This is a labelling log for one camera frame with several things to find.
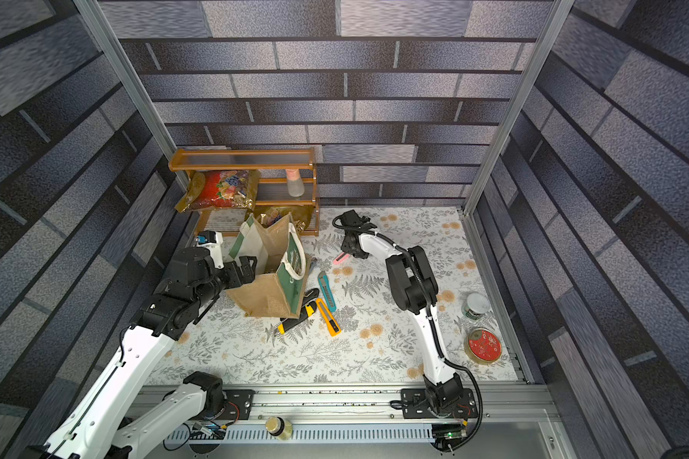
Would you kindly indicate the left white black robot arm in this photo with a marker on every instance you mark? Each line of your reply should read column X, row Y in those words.
column 126, row 378

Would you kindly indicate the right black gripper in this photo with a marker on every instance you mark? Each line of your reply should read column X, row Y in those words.
column 351, row 224

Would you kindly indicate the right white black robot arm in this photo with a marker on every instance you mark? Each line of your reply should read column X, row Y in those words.
column 448, row 386

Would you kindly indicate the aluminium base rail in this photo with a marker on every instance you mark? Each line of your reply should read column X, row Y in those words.
column 386, row 408

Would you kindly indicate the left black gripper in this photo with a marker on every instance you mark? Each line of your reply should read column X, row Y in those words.
column 236, row 276

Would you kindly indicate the orange utility knife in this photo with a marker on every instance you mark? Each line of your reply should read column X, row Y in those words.
column 333, row 326

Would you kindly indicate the teal utility knife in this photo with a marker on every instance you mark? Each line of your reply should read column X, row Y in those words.
column 327, row 292

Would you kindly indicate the small pink capped bottle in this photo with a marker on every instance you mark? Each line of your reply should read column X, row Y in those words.
column 295, row 183

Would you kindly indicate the small gold lid jar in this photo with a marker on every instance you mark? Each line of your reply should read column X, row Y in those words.
column 279, row 428

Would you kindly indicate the red gold snack bag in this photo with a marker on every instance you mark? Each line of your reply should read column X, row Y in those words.
column 212, row 190

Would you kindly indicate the black yellow utility knife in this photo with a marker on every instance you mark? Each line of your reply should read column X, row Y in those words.
column 307, row 311

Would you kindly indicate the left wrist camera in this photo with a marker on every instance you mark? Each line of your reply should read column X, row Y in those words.
column 212, row 241

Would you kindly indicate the gold candy bag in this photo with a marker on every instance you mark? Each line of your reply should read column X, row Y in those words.
column 269, row 215

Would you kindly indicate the burlap green Christmas tote bag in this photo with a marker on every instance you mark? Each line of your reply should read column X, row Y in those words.
column 281, row 271

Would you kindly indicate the red round tin lid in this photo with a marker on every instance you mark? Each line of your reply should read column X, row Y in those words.
column 483, row 346

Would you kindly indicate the wooden two-tier shelf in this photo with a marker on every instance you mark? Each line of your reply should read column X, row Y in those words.
column 272, row 189

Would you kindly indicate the white green round container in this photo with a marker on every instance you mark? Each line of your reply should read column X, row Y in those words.
column 475, row 306

